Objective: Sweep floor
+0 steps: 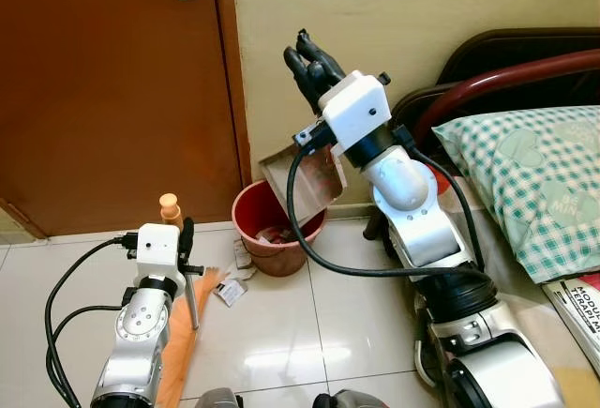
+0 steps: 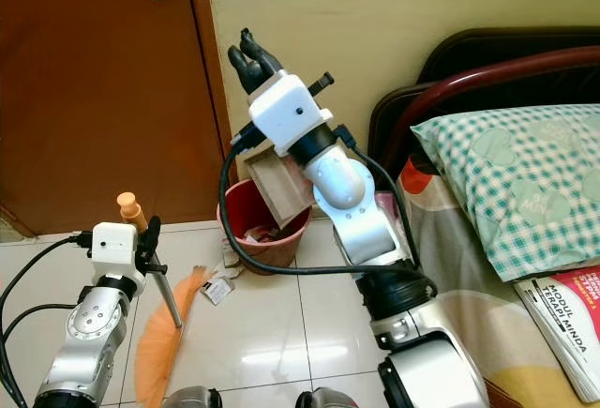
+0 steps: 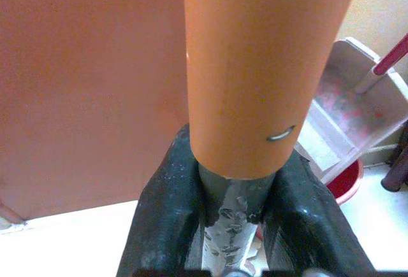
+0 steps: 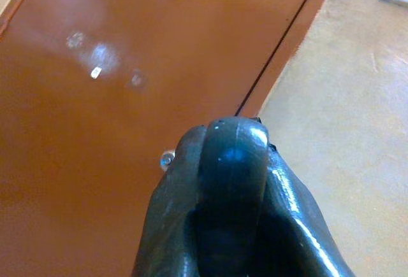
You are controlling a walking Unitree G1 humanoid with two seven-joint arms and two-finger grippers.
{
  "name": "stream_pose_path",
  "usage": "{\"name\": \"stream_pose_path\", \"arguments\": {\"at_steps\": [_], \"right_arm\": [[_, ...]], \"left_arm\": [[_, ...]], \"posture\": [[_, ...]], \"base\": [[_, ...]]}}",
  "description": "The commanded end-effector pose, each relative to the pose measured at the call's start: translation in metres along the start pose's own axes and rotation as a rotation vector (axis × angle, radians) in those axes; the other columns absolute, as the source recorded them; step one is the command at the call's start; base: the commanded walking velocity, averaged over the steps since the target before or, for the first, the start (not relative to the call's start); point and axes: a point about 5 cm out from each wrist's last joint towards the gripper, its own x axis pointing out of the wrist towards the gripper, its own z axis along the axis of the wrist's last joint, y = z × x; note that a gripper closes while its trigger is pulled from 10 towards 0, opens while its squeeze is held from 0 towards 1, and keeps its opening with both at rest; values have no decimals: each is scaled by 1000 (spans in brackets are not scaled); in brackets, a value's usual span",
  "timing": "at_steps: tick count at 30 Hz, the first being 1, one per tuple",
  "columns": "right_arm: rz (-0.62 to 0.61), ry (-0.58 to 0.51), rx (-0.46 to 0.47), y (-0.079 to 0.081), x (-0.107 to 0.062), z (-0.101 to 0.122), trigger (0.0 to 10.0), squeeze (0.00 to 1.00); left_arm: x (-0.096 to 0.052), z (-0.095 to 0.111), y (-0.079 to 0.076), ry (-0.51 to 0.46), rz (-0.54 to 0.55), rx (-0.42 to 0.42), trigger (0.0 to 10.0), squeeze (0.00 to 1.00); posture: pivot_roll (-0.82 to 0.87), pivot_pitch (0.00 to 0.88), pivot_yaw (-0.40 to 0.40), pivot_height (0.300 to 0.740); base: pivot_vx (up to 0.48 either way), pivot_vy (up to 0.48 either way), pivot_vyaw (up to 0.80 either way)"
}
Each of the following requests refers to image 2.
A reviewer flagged white paper tag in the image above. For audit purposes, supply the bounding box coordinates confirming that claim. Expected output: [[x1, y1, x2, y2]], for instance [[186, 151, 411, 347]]
[[201, 276, 236, 307]]

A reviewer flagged small white scrap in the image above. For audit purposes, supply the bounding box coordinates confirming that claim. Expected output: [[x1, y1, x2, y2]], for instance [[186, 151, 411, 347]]
[[221, 239, 242, 268]]

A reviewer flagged colourful wrapper rubbish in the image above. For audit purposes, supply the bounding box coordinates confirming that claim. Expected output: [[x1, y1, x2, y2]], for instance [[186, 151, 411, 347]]
[[241, 224, 284, 244]]

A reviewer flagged red plastic rubbish bin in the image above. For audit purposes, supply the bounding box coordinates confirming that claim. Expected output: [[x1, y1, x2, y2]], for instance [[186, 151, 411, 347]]
[[217, 177, 313, 275]]

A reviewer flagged brown cardboard box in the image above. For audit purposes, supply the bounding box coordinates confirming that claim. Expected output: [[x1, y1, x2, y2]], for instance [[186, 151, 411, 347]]
[[246, 144, 317, 228]]

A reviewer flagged grey left robot leg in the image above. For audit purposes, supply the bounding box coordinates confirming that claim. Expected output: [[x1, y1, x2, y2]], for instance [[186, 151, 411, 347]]
[[163, 385, 223, 408]]

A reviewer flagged brown wooden door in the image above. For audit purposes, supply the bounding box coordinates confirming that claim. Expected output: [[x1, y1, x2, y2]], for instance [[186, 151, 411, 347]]
[[0, 0, 228, 236]]

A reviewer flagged dark wooden bed headboard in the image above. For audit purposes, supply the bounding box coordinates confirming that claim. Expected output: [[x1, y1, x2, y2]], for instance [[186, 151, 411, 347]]
[[367, 27, 600, 176]]

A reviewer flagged dark right robot leg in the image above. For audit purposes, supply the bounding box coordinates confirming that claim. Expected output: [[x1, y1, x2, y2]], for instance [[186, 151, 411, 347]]
[[294, 386, 373, 408]]

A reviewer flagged beige patterned bed sheet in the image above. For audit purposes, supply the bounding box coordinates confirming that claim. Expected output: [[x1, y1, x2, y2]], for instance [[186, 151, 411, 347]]
[[375, 155, 600, 408]]

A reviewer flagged green checked pillow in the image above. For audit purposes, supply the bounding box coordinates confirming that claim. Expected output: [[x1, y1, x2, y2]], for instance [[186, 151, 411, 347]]
[[410, 105, 600, 283]]

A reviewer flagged red white printed book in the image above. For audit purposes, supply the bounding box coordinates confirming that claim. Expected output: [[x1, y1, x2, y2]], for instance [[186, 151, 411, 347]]
[[513, 264, 600, 401]]

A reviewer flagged brown door frame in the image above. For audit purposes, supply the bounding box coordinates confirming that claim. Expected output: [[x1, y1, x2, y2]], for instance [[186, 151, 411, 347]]
[[182, 0, 236, 186]]

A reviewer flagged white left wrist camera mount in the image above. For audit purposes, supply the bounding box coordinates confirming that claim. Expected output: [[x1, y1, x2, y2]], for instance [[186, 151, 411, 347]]
[[91, 221, 143, 280]]

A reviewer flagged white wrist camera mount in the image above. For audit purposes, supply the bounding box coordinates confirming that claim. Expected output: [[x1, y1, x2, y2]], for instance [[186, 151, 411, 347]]
[[247, 70, 336, 151], [91, 221, 143, 280]]

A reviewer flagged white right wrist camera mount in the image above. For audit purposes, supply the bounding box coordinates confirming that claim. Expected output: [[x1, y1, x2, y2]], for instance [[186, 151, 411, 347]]
[[247, 70, 336, 151]]

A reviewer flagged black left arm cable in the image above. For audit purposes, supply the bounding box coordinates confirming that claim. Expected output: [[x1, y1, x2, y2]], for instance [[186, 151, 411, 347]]
[[0, 233, 97, 325], [0, 301, 78, 407]]

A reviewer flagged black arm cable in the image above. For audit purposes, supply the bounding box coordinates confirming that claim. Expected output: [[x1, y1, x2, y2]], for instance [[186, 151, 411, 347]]
[[0, 301, 78, 407], [0, 233, 97, 325], [218, 125, 423, 278]]

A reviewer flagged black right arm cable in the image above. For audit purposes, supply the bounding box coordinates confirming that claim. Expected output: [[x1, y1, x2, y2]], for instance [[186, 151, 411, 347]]
[[218, 125, 423, 278]]

